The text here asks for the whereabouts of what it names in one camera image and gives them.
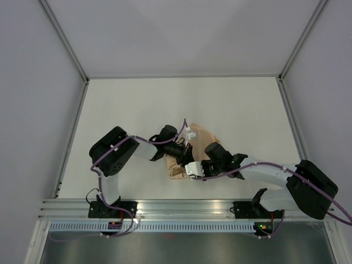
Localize peach cloth napkin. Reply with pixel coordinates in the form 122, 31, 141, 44
164, 123, 220, 180

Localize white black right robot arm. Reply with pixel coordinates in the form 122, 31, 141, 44
201, 142, 338, 220

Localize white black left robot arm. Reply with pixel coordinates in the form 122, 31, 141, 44
89, 122, 197, 218

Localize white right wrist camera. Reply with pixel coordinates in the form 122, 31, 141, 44
185, 161, 205, 179

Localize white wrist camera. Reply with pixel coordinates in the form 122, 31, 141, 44
185, 127, 197, 141
185, 161, 205, 179

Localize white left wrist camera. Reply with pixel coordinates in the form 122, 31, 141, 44
185, 127, 197, 141

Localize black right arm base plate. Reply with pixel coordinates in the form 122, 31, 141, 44
230, 201, 283, 220

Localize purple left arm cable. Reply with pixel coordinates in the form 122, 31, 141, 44
49, 118, 189, 243

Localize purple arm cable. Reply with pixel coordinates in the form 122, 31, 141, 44
189, 162, 352, 240
49, 118, 189, 243

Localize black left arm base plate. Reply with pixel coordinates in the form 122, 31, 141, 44
88, 200, 138, 219

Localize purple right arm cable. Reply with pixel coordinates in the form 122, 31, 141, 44
189, 162, 352, 240

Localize aluminium front rail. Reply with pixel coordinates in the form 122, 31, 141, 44
38, 198, 338, 222

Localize white slotted cable duct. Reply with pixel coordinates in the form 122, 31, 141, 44
50, 221, 255, 233

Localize aluminium right frame post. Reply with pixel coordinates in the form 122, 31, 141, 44
277, 0, 329, 83

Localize aluminium frame post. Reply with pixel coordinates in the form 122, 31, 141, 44
37, 0, 89, 84
277, 0, 329, 83

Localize aluminium left frame post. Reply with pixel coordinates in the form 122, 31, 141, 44
37, 0, 89, 84

